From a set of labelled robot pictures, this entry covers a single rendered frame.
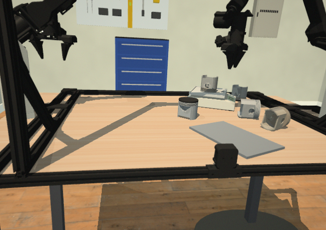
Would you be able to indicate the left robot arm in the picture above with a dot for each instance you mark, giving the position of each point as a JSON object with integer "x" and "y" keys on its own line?
{"x": 36, "y": 14}

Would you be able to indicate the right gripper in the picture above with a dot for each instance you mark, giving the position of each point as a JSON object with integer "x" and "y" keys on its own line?
{"x": 232, "y": 50}

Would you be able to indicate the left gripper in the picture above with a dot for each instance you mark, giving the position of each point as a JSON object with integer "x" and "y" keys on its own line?
{"x": 53, "y": 30}

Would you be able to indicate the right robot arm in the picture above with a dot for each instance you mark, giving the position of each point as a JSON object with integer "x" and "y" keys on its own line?
{"x": 316, "y": 31}

